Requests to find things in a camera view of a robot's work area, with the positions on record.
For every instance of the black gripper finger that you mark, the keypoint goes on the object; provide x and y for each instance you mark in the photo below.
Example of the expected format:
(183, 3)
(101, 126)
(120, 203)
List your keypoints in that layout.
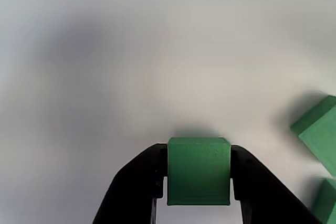
(131, 195)
(262, 197)

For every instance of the green cube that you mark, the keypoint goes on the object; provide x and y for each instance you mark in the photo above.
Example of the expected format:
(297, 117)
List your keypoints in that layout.
(326, 203)
(199, 174)
(320, 134)

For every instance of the white round plate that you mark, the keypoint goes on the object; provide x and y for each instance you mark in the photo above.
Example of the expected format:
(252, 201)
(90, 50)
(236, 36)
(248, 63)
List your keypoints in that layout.
(131, 51)

